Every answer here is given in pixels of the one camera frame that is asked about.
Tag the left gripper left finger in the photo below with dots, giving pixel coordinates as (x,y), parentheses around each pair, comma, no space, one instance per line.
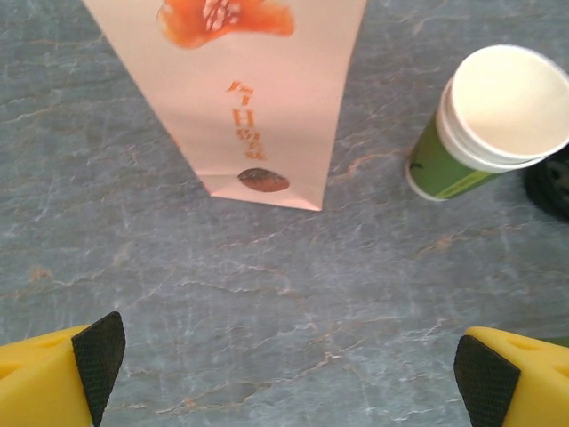
(44,382)

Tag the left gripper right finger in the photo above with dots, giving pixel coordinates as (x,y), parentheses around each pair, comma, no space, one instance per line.
(524,387)

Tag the black plastic cup lid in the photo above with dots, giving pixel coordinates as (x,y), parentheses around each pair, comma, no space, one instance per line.
(551,187)

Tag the green paper coffee cup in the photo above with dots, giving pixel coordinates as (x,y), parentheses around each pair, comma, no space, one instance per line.
(511,102)
(440,164)

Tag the pink printed paper bag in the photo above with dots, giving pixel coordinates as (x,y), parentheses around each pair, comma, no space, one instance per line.
(249,111)

